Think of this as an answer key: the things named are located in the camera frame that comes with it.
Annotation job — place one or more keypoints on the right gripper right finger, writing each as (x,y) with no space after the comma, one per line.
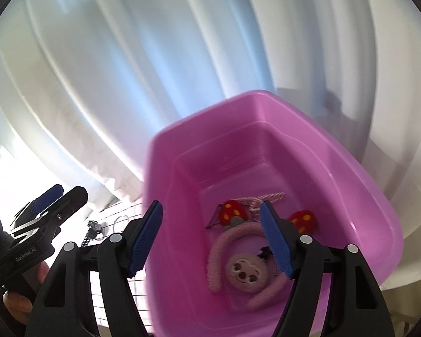
(333,288)

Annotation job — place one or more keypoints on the white curtain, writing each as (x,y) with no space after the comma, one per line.
(86,84)

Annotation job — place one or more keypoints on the pink plastic bin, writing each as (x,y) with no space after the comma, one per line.
(253,144)

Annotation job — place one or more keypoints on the black wrist watch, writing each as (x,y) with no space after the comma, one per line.
(94,229)

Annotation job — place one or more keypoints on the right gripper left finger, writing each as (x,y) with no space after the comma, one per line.
(64,305)

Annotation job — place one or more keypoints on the beige plush face clip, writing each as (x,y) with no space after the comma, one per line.
(247,272)

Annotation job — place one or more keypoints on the plain silver bangle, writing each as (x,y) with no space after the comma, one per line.
(120,223)

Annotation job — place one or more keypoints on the pink fuzzy strawberry headband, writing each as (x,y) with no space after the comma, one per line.
(230,230)

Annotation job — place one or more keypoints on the black hair clip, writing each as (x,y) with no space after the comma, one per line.
(265,253)

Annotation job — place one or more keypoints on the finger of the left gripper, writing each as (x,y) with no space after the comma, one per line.
(47,224)
(32,209)

